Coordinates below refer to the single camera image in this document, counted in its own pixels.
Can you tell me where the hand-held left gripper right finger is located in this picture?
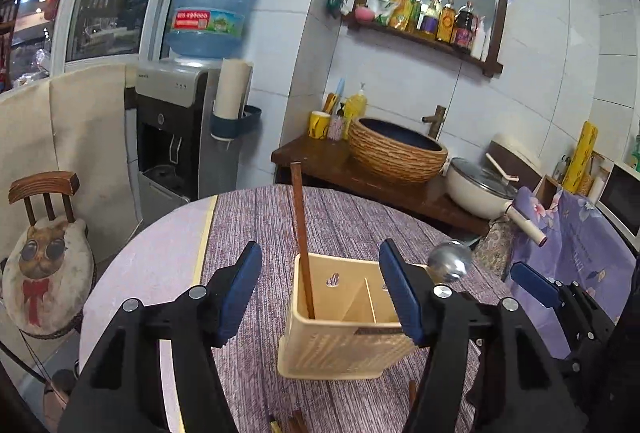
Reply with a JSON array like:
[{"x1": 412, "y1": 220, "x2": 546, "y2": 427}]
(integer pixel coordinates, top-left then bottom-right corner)
[{"x1": 378, "y1": 239, "x2": 571, "y2": 433}]

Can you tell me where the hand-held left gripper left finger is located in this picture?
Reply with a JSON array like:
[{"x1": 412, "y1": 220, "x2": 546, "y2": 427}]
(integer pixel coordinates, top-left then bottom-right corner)
[{"x1": 57, "y1": 240, "x2": 263, "y2": 433}]

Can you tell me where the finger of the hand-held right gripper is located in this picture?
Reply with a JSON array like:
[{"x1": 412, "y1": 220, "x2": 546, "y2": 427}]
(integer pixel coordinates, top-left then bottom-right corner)
[{"x1": 509, "y1": 261, "x2": 563, "y2": 310}]

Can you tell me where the metal ladle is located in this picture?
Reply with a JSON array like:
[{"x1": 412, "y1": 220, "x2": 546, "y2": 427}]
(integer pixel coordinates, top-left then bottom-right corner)
[{"x1": 427, "y1": 240, "x2": 475, "y2": 284}]

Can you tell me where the beige plastic utensil holder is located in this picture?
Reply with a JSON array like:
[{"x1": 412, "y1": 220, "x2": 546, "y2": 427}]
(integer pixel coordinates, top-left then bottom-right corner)
[{"x1": 277, "y1": 253, "x2": 418, "y2": 381}]

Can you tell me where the brown wooden chopstick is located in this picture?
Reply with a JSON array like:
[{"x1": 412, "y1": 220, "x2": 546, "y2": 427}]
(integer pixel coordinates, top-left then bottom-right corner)
[{"x1": 290, "y1": 161, "x2": 317, "y2": 319}]

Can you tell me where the paisley cloth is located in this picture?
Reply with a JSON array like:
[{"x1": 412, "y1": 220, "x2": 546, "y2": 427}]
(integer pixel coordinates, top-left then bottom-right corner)
[{"x1": 475, "y1": 218, "x2": 516, "y2": 274}]

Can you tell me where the purple floral cloth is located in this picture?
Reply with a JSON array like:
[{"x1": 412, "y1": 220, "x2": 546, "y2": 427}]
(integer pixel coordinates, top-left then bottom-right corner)
[{"x1": 505, "y1": 185, "x2": 638, "y2": 359}]

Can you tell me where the cream pot with glass lid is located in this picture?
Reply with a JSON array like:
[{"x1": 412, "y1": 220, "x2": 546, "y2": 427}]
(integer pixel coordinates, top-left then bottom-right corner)
[{"x1": 445, "y1": 157, "x2": 548, "y2": 246}]

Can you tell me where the white rice spoon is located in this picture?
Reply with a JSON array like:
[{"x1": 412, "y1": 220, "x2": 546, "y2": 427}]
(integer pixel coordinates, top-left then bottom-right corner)
[{"x1": 485, "y1": 153, "x2": 518, "y2": 184}]

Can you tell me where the white microwave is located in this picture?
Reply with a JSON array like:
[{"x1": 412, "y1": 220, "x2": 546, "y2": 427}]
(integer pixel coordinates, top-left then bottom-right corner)
[{"x1": 597, "y1": 160, "x2": 640, "y2": 239}]

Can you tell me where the white rice cooker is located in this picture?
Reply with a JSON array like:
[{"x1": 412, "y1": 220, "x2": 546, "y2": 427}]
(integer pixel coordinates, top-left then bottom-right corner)
[{"x1": 487, "y1": 133, "x2": 543, "y2": 186}]

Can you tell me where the yellow roll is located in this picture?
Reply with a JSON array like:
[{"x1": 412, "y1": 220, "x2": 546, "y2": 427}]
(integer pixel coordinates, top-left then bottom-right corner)
[{"x1": 562, "y1": 121, "x2": 598, "y2": 196}]

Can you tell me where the woven basin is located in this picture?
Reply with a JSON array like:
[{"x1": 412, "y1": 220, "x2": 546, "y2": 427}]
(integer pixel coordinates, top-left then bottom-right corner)
[{"x1": 347, "y1": 117, "x2": 449, "y2": 185}]

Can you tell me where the wooden side table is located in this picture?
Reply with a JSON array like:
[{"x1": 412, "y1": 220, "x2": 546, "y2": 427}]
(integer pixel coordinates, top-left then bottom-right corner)
[{"x1": 271, "y1": 133, "x2": 493, "y2": 239}]

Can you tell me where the bamboo style faucet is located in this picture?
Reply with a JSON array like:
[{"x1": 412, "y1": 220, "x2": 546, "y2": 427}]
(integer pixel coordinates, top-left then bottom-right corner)
[{"x1": 421, "y1": 105, "x2": 447, "y2": 138}]

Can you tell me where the yellow cup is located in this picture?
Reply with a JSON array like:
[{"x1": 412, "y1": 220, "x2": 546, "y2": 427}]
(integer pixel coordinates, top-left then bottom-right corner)
[{"x1": 309, "y1": 111, "x2": 332, "y2": 140}]

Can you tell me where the cat print cushion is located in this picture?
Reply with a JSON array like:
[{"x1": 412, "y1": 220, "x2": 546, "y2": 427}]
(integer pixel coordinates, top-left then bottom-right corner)
[{"x1": 2, "y1": 218, "x2": 96, "y2": 336}]

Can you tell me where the yellow dish soap bottle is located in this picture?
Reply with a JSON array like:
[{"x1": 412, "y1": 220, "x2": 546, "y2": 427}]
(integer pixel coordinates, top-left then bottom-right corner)
[{"x1": 342, "y1": 83, "x2": 368, "y2": 121}]

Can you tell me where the beige paper roll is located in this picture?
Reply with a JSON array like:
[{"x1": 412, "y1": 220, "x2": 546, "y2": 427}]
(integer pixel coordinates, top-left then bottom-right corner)
[{"x1": 212, "y1": 58, "x2": 253, "y2": 121}]

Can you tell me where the grey water dispenser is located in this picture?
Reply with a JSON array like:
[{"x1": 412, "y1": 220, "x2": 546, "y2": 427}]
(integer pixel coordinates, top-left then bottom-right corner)
[{"x1": 135, "y1": 58, "x2": 251, "y2": 226}]

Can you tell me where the wooden chair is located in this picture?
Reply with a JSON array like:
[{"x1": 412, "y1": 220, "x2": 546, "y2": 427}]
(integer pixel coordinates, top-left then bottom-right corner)
[{"x1": 7, "y1": 171, "x2": 98, "y2": 349}]

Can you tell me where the beige board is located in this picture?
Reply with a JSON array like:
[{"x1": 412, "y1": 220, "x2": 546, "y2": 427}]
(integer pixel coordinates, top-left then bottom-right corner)
[{"x1": 0, "y1": 63, "x2": 146, "y2": 264}]

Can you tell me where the white bottle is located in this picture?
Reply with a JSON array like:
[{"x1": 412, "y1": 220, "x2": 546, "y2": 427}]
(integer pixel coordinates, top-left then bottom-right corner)
[{"x1": 472, "y1": 15, "x2": 489, "y2": 60}]

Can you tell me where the dark sauce bottle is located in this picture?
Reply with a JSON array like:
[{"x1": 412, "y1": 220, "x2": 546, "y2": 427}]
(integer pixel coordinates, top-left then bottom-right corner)
[{"x1": 452, "y1": 2, "x2": 476, "y2": 51}]

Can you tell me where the yellow label bottle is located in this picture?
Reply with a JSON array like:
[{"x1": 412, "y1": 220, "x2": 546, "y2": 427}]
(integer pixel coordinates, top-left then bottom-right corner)
[{"x1": 437, "y1": 0, "x2": 457, "y2": 42}]

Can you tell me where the purple label bottle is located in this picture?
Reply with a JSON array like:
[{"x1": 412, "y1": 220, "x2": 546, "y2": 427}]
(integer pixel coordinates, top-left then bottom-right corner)
[{"x1": 421, "y1": 0, "x2": 441, "y2": 38}]

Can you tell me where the yellow food packet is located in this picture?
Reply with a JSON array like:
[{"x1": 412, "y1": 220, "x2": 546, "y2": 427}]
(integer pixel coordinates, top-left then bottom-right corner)
[{"x1": 377, "y1": 0, "x2": 423, "y2": 31}]

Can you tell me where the blue water jug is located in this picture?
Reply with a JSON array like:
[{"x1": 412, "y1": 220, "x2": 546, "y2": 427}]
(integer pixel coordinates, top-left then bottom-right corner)
[{"x1": 165, "y1": 0, "x2": 263, "y2": 61}]

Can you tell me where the display shelf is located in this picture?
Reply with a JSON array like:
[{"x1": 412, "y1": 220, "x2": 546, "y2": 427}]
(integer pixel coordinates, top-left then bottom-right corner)
[{"x1": 0, "y1": 0, "x2": 91, "y2": 94}]

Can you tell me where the blue wall holder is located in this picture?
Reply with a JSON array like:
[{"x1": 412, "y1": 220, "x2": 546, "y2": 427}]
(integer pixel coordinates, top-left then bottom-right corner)
[{"x1": 210, "y1": 104, "x2": 262, "y2": 141}]

